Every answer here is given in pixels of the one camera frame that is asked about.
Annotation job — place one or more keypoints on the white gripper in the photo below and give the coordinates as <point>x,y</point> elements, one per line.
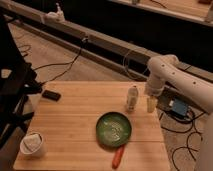
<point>153,87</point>

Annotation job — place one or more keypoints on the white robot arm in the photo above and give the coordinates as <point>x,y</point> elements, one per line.
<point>164,69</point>

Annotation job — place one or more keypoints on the small clear plastic bottle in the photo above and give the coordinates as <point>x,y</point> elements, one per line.
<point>132,98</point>

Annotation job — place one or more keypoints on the blue box on floor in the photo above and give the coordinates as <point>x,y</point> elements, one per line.
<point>179,108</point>

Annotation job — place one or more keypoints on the green frying pan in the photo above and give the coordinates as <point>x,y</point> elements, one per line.
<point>113,129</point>

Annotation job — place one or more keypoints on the black remote device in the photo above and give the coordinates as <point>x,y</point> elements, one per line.
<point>51,95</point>

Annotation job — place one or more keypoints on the white cup with cloth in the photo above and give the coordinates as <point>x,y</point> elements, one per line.
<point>32,145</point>

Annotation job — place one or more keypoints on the black tripod stand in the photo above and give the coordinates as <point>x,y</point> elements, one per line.
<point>17,80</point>

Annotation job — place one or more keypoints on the long metal rail beam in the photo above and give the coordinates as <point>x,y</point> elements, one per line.
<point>114,29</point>

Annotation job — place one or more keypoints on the white object on rail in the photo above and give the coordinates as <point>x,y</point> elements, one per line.
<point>56,16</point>

